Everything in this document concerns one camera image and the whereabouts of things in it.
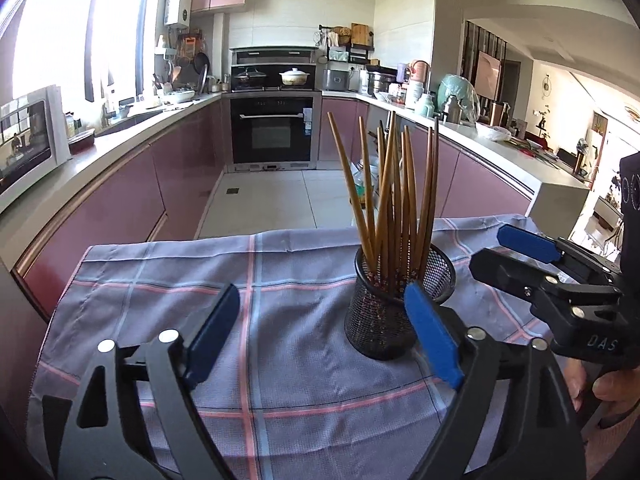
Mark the wooden cutting board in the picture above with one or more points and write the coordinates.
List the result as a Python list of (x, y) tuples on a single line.
[(360, 34)]

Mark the steel thermos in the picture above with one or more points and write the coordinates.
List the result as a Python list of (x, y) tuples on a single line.
[(453, 109)]

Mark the blue plaid cloth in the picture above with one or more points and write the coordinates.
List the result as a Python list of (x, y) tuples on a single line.
[(300, 360)]

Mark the oil bottle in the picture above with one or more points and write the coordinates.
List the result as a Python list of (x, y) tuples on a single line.
[(357, 180)]

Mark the pink kettle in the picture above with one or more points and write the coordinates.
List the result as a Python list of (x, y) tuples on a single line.
[(419, 74)]

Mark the black built-in oven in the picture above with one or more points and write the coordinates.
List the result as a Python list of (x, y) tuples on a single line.
[(272, 130)]

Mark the black mesh pen holder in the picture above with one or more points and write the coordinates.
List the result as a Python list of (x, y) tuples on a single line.
[(380, 320)]

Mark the white jar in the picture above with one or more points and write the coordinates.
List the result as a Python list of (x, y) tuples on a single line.
[(426, 105)]

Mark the black wall rack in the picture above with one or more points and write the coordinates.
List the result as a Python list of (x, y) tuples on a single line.
[(357, 55)]

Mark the hanging black frying pan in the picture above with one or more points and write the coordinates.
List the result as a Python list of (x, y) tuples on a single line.
[(201, 62)]

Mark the person's right hand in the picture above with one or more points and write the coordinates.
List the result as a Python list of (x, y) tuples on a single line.
[(617, 390)]

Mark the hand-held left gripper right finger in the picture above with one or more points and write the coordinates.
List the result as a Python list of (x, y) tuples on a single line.
[(432, 335)]

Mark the steel kitchen faucet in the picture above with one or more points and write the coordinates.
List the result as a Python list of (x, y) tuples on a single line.
[(109, 105)]

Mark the white water heater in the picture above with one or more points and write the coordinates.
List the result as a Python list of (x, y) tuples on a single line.
[(179, 1)]

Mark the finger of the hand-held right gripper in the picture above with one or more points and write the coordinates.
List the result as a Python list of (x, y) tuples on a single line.
[(505, 270), (527, 244)]

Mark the green fan in plastic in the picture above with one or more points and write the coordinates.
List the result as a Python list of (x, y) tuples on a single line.
[(457, 90)]

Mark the white dish by sink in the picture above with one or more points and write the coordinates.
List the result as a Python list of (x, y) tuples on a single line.
[(182, 96)]

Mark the pink base cabinets long run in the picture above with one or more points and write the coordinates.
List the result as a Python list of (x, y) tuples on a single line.
[(125, 195)]

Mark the pink base cabinets peninsula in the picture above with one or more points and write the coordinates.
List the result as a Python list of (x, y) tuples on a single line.
[(480, 185)]

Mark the wall clock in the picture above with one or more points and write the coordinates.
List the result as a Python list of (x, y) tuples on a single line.
[(548, 87)]

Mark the red bowl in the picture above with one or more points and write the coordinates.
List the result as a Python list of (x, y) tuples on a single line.
[(81, 142)]

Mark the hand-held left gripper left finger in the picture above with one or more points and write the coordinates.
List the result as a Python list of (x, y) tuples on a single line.
[(215, 330)]

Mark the white bowl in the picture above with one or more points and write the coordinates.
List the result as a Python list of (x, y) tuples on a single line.
[(492, 131)]

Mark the white casserole pot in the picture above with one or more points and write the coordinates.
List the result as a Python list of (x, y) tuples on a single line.
[(295, 77)]

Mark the steel pot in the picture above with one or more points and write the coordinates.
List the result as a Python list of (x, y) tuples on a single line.
[(382, 85)]

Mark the white microwave oven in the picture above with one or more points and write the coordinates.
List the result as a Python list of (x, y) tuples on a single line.
[(25, 145)]

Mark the black wok with lid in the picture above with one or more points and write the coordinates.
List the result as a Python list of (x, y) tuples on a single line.
[(250, 76)]

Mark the bundle of wooden chopsticks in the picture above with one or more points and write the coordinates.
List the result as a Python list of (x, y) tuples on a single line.
[(385, 210)]

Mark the steel range hood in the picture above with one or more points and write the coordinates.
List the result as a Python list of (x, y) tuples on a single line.
[(275, 56)]

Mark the large kitchen window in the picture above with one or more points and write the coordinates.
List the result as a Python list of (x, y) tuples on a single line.
[(60, 25)]

